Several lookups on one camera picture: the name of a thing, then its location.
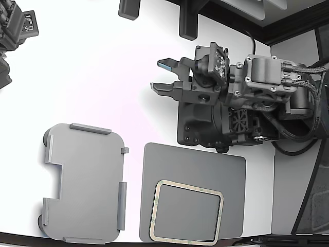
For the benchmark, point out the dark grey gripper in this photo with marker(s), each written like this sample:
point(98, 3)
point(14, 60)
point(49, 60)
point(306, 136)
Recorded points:
point(203, 94)

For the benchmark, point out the thin beige rectangular frame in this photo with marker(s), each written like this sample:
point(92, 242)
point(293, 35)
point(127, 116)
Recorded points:
point(155, 205)

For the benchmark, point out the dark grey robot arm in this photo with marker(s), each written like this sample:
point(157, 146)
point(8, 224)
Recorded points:
point(264, 72)

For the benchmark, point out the grey plastic holder plate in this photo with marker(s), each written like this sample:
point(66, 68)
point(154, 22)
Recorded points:
point(84, 182)

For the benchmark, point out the dark grey flat mat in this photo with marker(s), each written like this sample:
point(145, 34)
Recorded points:
point(192, 164)

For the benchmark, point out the small black circuit module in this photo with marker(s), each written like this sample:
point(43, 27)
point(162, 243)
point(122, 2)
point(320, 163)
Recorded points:
point(30, 22)

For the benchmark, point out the dark idle robot device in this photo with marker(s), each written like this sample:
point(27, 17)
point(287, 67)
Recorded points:
point(10, 33)

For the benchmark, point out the wrist camera with circuit board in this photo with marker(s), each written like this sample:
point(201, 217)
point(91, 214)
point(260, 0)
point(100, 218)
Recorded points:
point(214, 61)

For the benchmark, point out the long dark grey post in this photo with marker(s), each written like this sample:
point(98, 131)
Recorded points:
point(188, 19)

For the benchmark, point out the short dark grey post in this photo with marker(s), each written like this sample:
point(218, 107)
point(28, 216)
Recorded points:
point(129, 9)

